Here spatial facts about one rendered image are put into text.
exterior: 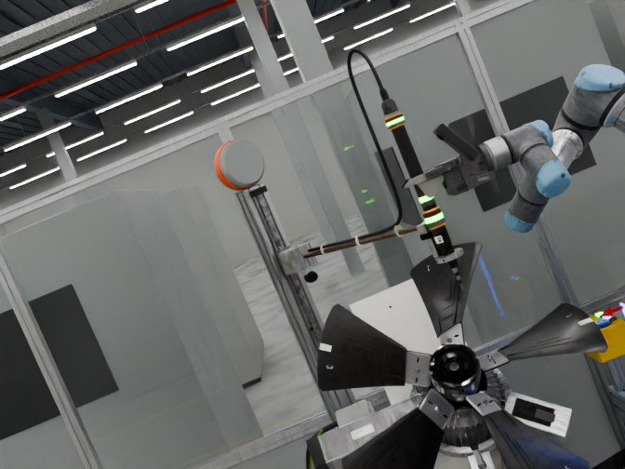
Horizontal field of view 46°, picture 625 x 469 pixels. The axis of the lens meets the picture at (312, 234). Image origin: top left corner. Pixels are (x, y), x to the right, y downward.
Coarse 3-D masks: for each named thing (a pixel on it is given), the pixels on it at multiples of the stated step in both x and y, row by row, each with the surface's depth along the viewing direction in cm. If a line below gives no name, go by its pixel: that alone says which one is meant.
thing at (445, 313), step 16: (432, 256) 200; (464, 256) 193; (416, 272) 203; (432, 272) 198; (448, 272) 194; (464, 272) 190; (432, 288) 197; (448, 288) 191; (464, 288) 187; (432, 304) 195; (448, 304) 189; (464, 304) 185; (432, 320) 194; (448, 320) 188
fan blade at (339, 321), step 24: (336, 312) 191; (336, 336) 190; (360, 336) 188; (384, 336) 185; (336, 360) 190; (360, 360) 188; (384, 360) 186; (336, 384) 191; (360, 384) 190; (384, 384) 188
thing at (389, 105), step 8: (384, 88) 175; (384, 96) 175; (384, 104) 174; (392, 104) 174; (384, 112) 175; (392, 112) 178; (432, 232) 178; (440, 232) 176; (440, 240) 177; (448, 240) 177; (440, 248) 178; (448, 248) 177; (448, 264) 178; (456, 264) 178
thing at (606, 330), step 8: (608, 320) 207; (616, 320) 205; (600, 328) 204; (608, 328) 203; (616, 328) 203; (624, 328) 203; (608, 336) 203; (616, 336) 203; (624, 336) 203; (608, 344) 203; (616, 344) 204; (624, 344) 204; (608, 352) 204; (616, 352) 204; (624, 352) 204; (600, 360) 204; (608, 360) 204
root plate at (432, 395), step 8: (432, 392) 177; (424, 400) 176; (432, 400) 177; (440, 400) 178; (424, 408) 176; (432, 408) 177; (448, 408) 179; (432, 416) 177; (440, 416) 178; (448, 416) 179; (440, 424) 178
